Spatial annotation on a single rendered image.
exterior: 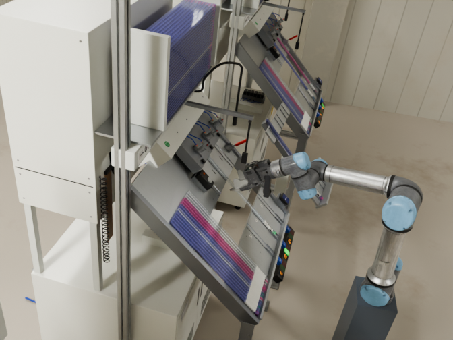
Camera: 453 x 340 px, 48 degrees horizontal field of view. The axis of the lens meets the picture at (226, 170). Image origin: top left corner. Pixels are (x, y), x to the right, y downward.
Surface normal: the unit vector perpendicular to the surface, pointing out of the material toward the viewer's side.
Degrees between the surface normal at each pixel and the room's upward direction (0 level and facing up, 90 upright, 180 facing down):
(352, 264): 0
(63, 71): 90
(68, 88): 90
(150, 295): 0
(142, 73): 90
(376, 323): 90
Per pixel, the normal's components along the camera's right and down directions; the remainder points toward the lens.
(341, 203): 0.11, -0.81
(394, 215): -0.49, 0.34
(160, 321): -0.26, 0.54
